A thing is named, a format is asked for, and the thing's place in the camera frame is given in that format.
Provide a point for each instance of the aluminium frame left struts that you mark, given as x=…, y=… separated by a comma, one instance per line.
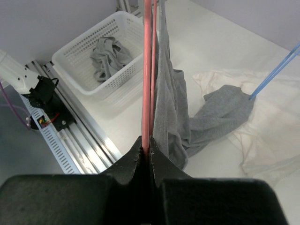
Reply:
x=130, y=6

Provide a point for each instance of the white garment under pile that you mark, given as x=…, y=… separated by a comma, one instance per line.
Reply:
x=270, y=140

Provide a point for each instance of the slotted grey cable duct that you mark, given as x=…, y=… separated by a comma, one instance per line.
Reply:
x=55, y=141

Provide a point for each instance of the blue wire hanger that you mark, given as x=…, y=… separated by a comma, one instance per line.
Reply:
x=291, y=55

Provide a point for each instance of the white plastic basket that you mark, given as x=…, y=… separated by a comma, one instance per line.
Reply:
x=74, y=62

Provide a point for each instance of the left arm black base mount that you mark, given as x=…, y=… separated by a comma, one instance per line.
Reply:
x=57, y=113

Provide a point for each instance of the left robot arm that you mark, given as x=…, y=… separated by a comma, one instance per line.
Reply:
x=38, y=89

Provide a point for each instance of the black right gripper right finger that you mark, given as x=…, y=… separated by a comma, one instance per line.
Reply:
x=178, y=199

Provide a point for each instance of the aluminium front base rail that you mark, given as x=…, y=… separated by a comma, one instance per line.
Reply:
x=90, y=146

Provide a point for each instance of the grey tank top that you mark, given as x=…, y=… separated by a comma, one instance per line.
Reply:
x=171, y=119
x=108, y=57

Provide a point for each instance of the grey clothes pile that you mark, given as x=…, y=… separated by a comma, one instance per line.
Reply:
x=224, y=110

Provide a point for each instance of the pink wire hanger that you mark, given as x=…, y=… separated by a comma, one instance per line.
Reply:
x=148, y=84

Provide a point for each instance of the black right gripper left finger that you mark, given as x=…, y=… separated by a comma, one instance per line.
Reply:
x=114, y=197

